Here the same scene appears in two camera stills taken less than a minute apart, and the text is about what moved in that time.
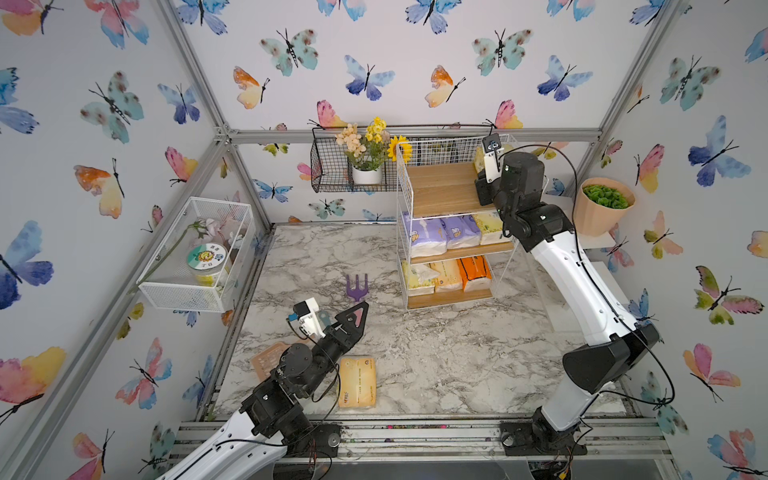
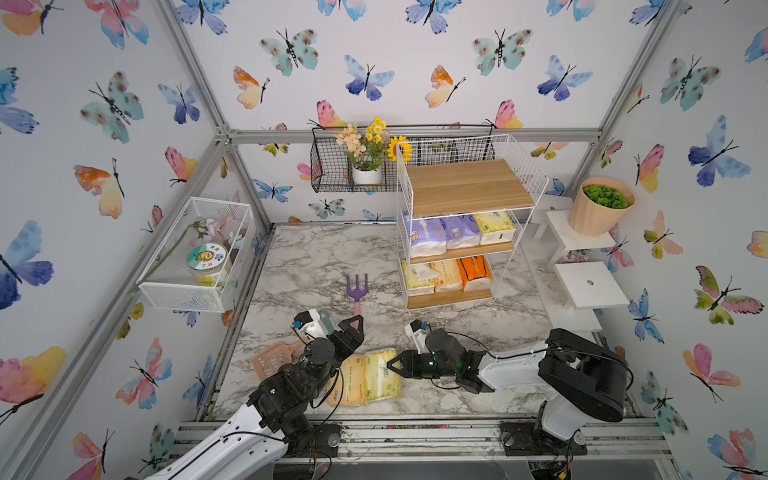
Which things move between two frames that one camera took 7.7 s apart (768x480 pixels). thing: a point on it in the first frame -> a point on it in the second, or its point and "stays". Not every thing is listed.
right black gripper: (487, 190) -> (407, 365)
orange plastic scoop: (266, 360) stays
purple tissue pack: (428, 236) stays
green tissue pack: (479, 159) -> (380, 380)
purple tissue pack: (461, 231) stays
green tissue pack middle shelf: (490, 225) stays
